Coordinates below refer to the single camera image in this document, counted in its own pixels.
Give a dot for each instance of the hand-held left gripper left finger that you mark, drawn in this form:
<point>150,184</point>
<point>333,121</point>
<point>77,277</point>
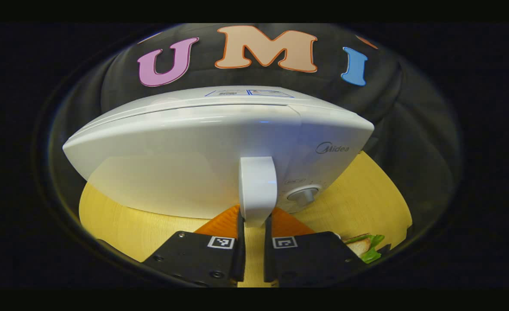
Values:
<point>240,250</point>

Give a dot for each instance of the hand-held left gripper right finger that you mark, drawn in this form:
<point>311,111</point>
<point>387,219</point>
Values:
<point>268,250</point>

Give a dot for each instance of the sandwich with green lettuce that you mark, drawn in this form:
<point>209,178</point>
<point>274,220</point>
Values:
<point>362,247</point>

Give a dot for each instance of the white microwave oven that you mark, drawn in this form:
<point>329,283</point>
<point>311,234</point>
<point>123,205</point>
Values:
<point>172,155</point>

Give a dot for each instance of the black backdrop cloth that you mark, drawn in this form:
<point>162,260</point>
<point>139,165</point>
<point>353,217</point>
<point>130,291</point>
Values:
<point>388,95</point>

